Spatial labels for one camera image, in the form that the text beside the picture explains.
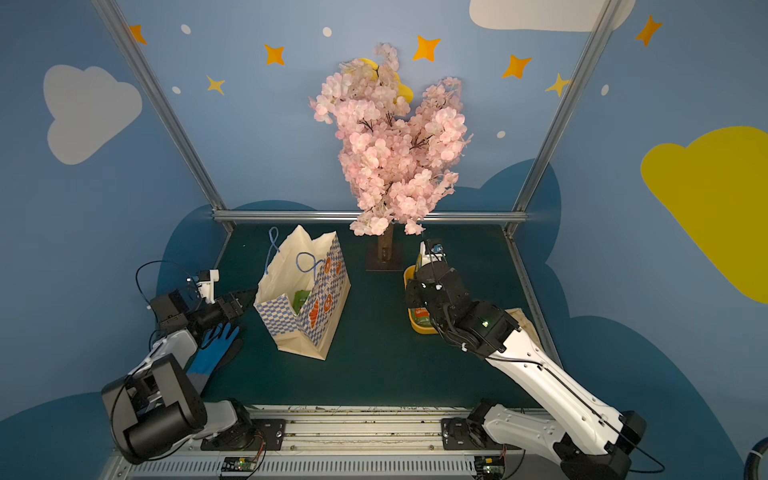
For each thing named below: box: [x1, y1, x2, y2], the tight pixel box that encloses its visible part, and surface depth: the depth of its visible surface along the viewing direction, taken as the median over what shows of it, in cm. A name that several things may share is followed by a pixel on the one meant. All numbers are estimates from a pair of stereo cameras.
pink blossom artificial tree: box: [310, 44, 473, 261], surface depth 66 cm
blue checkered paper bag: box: [254, 225, 352, 361], surface depth 80 cm
